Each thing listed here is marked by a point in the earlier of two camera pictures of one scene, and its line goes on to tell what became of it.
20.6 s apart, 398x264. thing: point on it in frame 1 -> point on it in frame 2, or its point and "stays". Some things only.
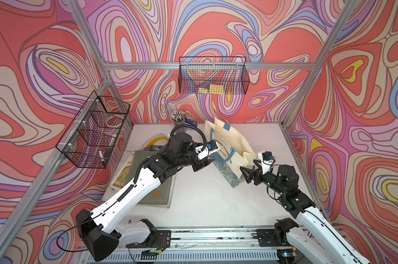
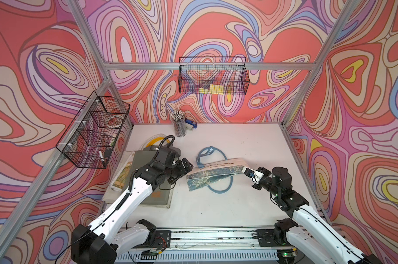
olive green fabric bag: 161,197 stays
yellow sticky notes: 213,89 stays
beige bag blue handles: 234,154 -> 211,173
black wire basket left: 89,141 stays
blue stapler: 189,121 stays
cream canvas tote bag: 144,135 -> 119,185
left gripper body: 198,165 -> 179,170
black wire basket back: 213,75 stays
